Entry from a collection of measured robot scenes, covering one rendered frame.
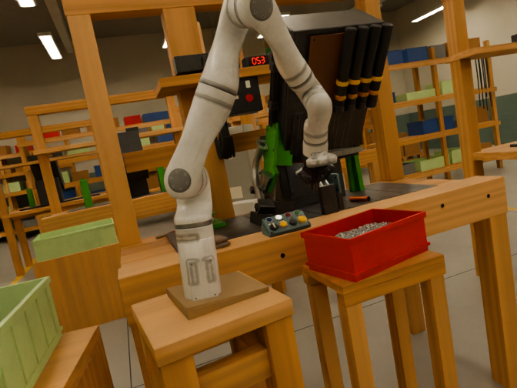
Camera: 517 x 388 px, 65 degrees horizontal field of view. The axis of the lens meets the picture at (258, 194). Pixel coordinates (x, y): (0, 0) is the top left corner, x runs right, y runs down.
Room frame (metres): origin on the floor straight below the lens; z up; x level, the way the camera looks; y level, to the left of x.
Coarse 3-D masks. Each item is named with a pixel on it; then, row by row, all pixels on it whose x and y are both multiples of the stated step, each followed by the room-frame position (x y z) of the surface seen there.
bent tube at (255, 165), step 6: (258, 144) 1.64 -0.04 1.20; (264, 144) 1.66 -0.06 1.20; (258, 150) 1.65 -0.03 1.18; (258, 156) 1.67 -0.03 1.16; (252, 162) 1.70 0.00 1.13; (258, 162) 1.69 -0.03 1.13; (252, 168) 1.70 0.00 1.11; (258, 168) 1.71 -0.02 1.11; (252, 174) 1.69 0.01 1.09; (252, 180) 1.68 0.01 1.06; (258, 180) 1.68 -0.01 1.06; (258, 192) 1.62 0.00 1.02; (258, 198) 1.60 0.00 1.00; (264, 198) 1.60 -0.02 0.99
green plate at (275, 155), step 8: (272, 128) 1.61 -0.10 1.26; (272, 136) 1.60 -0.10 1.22; (280, 136) 1.59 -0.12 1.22; (272, 144) 1.59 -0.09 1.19; (280, 144) 1.59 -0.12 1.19; (272, 152) 1.58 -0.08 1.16; (280, 152) 1.59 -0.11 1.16; (288, 152) 1.60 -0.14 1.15; (264, 160) 1.67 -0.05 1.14; (272, 160) 1.58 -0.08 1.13; (280, 160) 1.59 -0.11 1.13; (288, 160) 1.59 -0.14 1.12; (264, 168) 1.66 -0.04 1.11
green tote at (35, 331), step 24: (0, 288) 1.06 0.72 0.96; (24, 288) 1.07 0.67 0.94; (48, 288) 1.08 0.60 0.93; (0, 312) 1.06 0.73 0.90; (24, 312) 0.88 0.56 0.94; (48, 312) 1.03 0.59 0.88; (0, 336) 0.74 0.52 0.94; (24, 336) 0.85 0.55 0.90; (48, 336) 0.99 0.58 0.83; (0, 360) 0.71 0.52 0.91; (24, 360) 0.82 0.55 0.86; (0, 384) 0.70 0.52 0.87; (24, 384) 0.79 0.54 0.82
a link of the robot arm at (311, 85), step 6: (312, 72) 1.07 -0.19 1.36; (312, 78) 1.07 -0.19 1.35; (306, 84) 1.06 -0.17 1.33; (312, 84) 1.07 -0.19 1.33; (318, 84) 1.13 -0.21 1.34; (294, 90) 1.08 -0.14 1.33; (300, 90) 1.07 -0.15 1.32; (306, 90) 1.07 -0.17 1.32; (312, 90) 1.11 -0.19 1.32; (318, 90) 1.11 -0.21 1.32; (324, 90) 1.13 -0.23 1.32; (300, 96) 1.14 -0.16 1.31; (306, 96) 1.12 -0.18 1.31
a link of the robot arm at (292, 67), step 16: (240, 0) 0.91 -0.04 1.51; (256, 0) 0.91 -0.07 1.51; (272, 0) 0.94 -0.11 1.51; (240, 16) 0.93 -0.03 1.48; (256, 16) 0.92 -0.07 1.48; (272, 16) 0.94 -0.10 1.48; (272, 32) 0.96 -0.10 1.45; (288, 32) 0.99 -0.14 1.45; (272, 48) 0.98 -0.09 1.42; (288, 48) 1.00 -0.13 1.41; (288, 64) 1.02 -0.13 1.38; (304, 64) 1.04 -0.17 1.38; (288, 80) 1.06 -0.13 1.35; (304, 80) 1.05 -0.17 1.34
